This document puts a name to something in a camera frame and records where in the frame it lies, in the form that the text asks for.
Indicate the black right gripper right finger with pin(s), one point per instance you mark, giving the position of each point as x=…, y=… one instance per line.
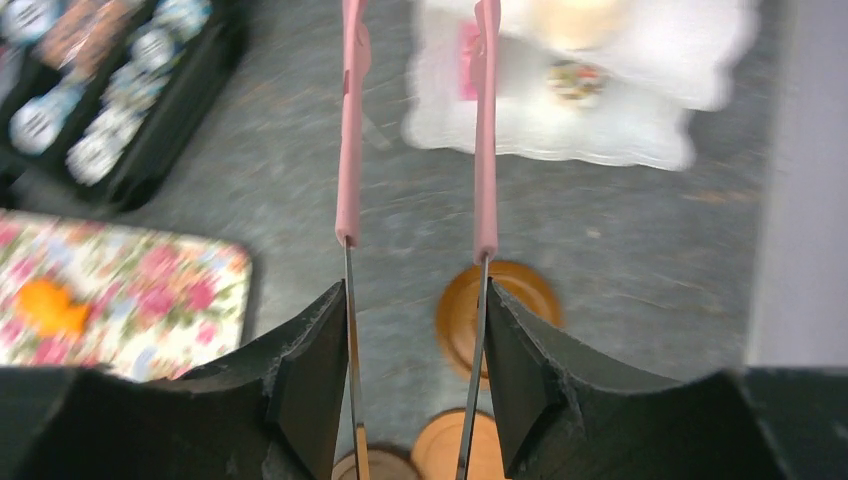
x=565, y=410

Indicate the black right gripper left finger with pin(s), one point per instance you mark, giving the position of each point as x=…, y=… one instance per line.
x=268, y=410

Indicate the orange pastry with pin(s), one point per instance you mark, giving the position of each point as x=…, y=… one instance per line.
x=49, y=309

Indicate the sprinkled strawberry cake slice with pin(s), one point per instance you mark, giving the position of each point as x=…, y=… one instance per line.
x=577, y=84

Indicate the pink-handled metal tongs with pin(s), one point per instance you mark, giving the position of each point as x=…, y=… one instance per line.
x=356, y=64

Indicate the cream round pudding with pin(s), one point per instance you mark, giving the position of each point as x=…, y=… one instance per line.
x=577, y=24

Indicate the pink strawberry cake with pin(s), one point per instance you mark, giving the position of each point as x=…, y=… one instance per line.
x=468, y=35

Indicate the dark brown wooden coaster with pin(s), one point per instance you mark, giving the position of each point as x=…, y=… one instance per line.
x=384, y=464

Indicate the light orange wooden coaster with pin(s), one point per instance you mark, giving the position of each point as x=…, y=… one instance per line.
x=435, y=451

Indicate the medium brown wooden coaster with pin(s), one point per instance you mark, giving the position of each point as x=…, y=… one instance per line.
x=456, y=313

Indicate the floral serving tray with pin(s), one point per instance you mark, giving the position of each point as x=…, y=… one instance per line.
x=161, y=303

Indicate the white three-tier cake stand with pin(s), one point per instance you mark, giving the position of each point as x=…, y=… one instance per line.
x=613, y=83

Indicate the black poker chip case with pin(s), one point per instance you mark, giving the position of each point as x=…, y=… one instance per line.
x=102, y=97

